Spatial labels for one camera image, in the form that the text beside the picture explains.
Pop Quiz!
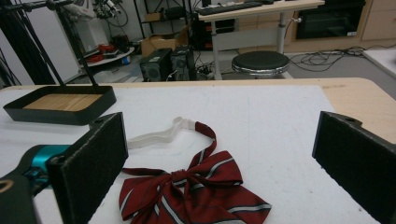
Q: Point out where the black computer tower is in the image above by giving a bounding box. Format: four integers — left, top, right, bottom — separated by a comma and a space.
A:
139, 48, 173, 83
170, 45, 197, 82

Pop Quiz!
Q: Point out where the light wooden cabinet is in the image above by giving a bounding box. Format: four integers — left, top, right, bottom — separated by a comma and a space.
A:
361, 0, 396, 42

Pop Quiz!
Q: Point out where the red cable coil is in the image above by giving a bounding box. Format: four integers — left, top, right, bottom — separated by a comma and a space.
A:
84, 43, 118, 63

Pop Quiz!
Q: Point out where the white robot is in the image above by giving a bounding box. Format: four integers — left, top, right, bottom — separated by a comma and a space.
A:
62, 0, 123, 54

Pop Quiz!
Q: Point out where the black tray with wooden bottom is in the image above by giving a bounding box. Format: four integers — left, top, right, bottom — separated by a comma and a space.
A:
3, 85, 118, 126

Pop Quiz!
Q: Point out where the black cabinet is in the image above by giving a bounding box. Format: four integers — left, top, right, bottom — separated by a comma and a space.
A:
295, 0, 367, 40

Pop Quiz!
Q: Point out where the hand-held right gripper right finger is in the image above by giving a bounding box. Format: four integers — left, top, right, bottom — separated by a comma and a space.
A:
312, 110, 396, 224

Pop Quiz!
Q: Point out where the black round stool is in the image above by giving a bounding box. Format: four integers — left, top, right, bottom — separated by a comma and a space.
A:
231, 50, 290, 77

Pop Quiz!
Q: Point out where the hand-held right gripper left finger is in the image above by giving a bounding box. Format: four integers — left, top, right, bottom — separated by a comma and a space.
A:
46, 111, 129, 224

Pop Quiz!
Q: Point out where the red striped bow tie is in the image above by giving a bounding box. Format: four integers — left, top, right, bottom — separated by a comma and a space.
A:
119, 116, 273, 224

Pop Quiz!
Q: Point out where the black metal stand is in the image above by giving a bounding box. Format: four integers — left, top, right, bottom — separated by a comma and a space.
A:
0, 0, 98, 88

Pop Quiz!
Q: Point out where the white foam mat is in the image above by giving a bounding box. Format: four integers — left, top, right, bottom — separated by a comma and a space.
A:
0, 85, 381, 224

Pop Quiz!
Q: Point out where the black shelf rack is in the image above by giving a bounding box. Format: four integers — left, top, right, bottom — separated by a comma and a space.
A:
134, 0, 194, 39

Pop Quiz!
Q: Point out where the white panel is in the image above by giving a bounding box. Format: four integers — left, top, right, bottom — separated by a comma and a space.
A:
0, 5, 82, 86

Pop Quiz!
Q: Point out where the wooden desk with white legs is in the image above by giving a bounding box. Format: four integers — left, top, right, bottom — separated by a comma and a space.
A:
197, 0, 326, 81

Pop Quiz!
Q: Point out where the round white platform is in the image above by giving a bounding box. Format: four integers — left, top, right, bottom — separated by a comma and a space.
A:
81, 46, 136, 68

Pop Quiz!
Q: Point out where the white table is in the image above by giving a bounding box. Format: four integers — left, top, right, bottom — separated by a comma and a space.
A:
361, 48, 396, 79

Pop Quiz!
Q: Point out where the black keyboard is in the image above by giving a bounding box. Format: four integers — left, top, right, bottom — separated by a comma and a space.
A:
194, 1, 264, 17

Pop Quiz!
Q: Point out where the cardboard box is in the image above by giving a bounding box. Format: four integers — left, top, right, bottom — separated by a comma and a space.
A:
140, 25, 191, 59

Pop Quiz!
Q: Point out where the tangle of black floor cables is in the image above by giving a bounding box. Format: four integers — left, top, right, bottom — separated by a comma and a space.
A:
289, 45, 396, 73

